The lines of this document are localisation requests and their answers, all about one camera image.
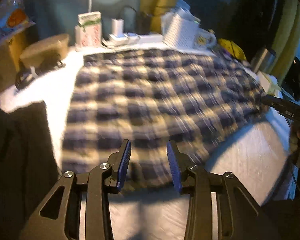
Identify beige lidded container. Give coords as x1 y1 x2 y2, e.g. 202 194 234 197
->
19 33 70 68

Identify white charger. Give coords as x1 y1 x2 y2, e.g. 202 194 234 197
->
111 18 124 36

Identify black monitor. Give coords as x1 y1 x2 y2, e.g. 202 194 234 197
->
283 57 300 98

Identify colourful snack bag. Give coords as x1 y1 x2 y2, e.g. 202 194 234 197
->
0 0 36 48

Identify steel thermos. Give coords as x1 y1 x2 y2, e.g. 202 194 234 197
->
250 45 277 74

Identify white power strip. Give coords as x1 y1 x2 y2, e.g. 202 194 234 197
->
102 31 163 47

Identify cardboard box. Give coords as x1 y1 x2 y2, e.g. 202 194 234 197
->
0 30 23 93

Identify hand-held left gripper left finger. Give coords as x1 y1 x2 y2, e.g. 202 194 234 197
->
19 139 132 240

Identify black cloth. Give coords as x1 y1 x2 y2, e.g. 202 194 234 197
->
0 102 61 240

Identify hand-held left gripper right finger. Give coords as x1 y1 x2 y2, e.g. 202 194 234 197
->
166 140 282 240

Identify white and green carton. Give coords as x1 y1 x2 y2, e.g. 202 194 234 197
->
75 11 102 52

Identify yellow bag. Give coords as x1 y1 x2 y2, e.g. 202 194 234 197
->
218 38 246 61

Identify yellow tissue box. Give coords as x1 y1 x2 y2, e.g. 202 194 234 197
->
258 72 283 93

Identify white bear mug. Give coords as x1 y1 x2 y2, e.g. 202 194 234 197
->
194 27 216 49

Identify white plastic basket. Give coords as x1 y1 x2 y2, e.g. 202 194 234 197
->
161 7 199 49

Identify plaid pants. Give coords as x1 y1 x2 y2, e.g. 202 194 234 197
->
61 48 268 188

